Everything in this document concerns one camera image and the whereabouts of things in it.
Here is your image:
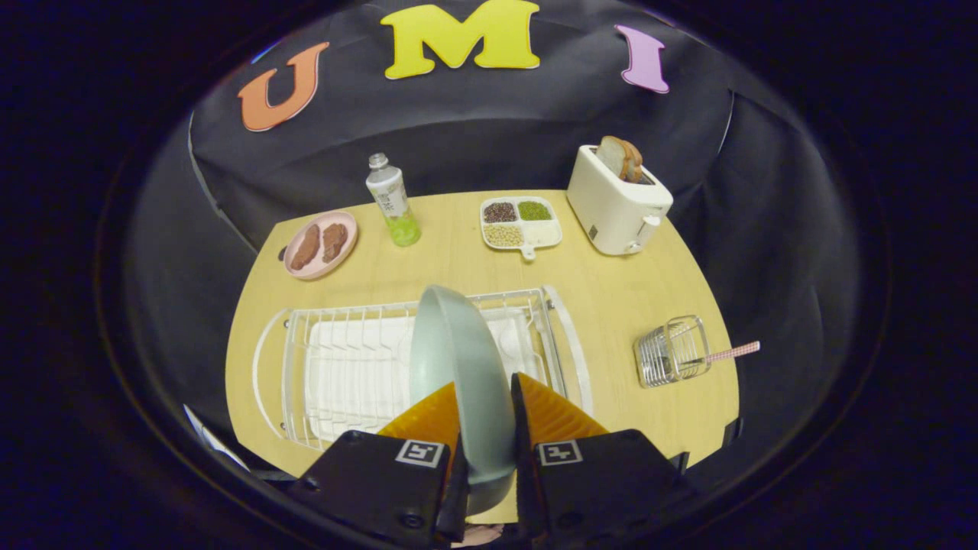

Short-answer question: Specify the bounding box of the white toaster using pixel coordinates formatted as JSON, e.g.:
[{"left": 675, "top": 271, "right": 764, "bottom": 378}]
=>
[{"left": 566, "top": 144, "right": 675, "bottom": 257}]

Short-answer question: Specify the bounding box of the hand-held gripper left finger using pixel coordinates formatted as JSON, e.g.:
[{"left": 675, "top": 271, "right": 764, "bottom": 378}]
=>
[{"left": 287, "top": 382, "right": 471, "bottom": 549}]

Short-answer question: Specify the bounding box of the white divided dish with beans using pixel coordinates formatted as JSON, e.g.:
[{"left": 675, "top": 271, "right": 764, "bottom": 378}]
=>
[{"left": 480, "top": 196, "right": 564, "bottom": 262}]

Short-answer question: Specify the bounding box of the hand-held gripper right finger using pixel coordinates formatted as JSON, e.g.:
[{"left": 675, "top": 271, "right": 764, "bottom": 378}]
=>
[{"left": 510, "top": 372, "right": 692, "bottom": 547}]

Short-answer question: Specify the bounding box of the clear bottle with green liquid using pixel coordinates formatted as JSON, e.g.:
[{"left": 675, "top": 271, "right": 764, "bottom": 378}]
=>
[{"left": 365, "top": 153, "right": 422, "bottom": 248}]

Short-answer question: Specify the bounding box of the brown meat piece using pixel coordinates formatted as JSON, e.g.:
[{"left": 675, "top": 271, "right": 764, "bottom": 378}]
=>
[
  {"left": 289, "top": 224, "right": 322, "bottom": 271},
  {"left": 322, "top": 222, "right": 349, "bottom": 264}
]

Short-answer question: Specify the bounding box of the pink plate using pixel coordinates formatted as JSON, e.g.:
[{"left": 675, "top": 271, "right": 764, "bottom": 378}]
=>
[{"left": 282, "top": 211, "right": 359, "bottom": 281}]

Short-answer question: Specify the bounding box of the black backdrop cloth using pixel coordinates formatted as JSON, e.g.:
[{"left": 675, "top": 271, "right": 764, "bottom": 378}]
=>
[{"left": 126, "top": 0, "right": 879, "bottom": 497}]

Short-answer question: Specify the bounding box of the white wire dish rack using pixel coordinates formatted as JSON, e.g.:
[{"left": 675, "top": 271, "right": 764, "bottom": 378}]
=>
[{"left": 252, "top": 285, "right": 594, "bottom": 453}]

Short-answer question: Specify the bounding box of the spoon with pink checked handle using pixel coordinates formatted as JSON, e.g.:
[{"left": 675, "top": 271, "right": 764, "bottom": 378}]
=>
[{"left": 680, "top": 341, "right": 762, "bottom": 367}]

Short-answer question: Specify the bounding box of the small metal wire basket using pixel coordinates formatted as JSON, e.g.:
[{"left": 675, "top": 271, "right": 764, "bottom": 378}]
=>
[{"left": 633, "top": 315, "right": 713, "bottom": 389}]

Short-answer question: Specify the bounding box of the pale green plate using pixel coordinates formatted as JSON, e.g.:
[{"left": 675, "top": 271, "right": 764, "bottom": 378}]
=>
[{"left": 409, "top": 285, "right": 519, "bottom": 516}]

